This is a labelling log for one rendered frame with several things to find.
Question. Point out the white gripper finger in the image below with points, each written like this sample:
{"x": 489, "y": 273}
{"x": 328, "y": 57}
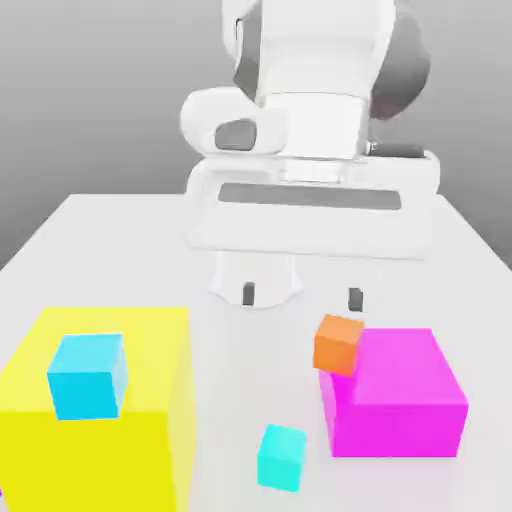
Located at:
{"x": 355, "y": 299}
{"x": 248, "y": 294}

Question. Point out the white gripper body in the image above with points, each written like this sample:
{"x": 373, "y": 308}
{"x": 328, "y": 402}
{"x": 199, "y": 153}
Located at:
{"x": 304, "y": 228}

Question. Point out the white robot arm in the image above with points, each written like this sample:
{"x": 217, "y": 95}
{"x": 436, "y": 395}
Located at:
{"x": 320, "y": 60}

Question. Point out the small orange cube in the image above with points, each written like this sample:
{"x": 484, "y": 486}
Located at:
{"x": 335, "y": 352}

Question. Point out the small cyan cube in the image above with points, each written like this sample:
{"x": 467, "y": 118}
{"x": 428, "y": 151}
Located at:
{"x": 280, "y": 460}

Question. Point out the small blue cube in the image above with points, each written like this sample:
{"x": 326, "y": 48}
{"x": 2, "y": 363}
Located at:
{"x": 84, "y": 392}

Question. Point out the large magenta box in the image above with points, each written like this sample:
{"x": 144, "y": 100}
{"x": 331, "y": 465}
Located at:
{"x": 400, "y": 424}

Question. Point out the large yellow box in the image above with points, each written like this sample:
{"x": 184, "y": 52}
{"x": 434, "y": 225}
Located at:
{"x": 80, "y": 460}

